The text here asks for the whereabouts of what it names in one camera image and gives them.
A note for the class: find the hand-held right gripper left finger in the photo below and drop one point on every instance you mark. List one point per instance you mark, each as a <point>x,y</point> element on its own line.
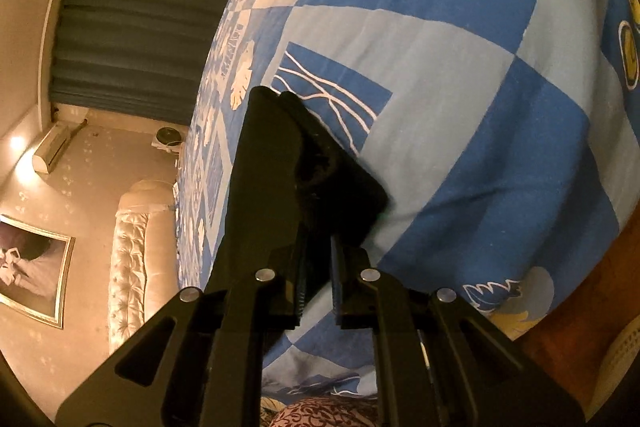
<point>299,292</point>

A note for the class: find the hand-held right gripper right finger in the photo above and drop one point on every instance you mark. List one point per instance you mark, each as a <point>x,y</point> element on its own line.
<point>339,292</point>

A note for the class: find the black pants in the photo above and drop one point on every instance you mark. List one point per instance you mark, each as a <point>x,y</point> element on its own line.
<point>270,167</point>

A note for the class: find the cream tufted headboard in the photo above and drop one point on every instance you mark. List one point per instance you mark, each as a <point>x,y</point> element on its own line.
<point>135,267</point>

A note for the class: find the small white fan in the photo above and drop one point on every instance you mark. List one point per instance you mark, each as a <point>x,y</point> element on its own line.
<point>167,137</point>

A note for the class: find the blue patterned bedsheet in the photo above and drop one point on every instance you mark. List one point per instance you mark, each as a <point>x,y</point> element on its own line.
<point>475,107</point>

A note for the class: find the gold framed picture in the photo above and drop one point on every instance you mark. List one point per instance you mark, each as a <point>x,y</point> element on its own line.
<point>30,267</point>

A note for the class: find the white air conditioner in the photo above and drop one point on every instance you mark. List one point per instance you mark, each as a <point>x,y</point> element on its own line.
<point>50,152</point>

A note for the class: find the cream lace cloth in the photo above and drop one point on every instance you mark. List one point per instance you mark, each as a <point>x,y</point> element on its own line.
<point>620,367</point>

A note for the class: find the dark teal curtain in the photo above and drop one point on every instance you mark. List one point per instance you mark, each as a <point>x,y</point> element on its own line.
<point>140,32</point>

